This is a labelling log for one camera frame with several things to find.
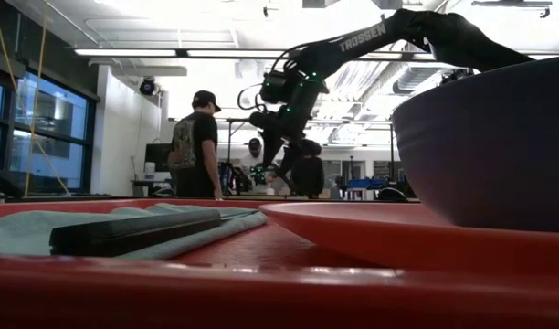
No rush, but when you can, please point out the linear ceiling light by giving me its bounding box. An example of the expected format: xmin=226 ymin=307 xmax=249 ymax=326
xmin=73 ymin=48 xmax=550 ymax=61

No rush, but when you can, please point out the knife with black handle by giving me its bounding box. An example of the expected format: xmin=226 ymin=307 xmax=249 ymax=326
xmin=49 ymin=208 xmax=222 ymax=258

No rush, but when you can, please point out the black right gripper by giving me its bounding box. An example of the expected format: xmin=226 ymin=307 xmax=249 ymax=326
xmin=248 ymin=104 xmax=315 ymax=180

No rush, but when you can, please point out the teal cloth napkin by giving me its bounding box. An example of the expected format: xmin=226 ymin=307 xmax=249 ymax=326
xmin=0 ymin=203 xmax=269 ymax=261

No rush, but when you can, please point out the red plastic tray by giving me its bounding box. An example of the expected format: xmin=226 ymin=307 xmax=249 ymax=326
xmin=0 ymin=196 xmax=559 ymax=329

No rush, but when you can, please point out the black background frame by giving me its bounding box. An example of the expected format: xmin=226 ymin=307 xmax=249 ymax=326
xmin=224 ymin=117 xmax=262 ymax=147

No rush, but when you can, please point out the person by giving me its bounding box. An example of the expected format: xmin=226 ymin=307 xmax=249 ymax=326
xmin=290 ymin=139 xmax=325 ymax=198
xmin=240 ymin=137 xmax=271 ymax=184
xmin=167 ymin=90 xmax=225 ymax=201

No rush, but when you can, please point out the black ceiling spotlight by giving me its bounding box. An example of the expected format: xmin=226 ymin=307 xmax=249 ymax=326
xmin=139 ymin=76 xmax=157 ymax=97

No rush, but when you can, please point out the blue storage bin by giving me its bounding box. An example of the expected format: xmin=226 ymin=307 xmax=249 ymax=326
xmin=347 ymin=177 xmax=385 ymax=189

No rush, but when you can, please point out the dark framed window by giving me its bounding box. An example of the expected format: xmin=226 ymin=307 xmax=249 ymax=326
xmin=0 ymin=63 xmax=100 ymax=197

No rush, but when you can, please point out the pink plastic plate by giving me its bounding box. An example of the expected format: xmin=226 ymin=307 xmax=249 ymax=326
xmin=258 ymin=202 xmax=559 ymax=275

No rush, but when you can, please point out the black wall screen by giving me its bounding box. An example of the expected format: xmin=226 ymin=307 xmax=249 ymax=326
xmin=144 ymin=143 xmax=174 ymax=174

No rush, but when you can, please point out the blue plastic bowl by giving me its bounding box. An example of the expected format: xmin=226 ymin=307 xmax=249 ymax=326
xmin=391 ymin=55 xmax=559 ymax=234

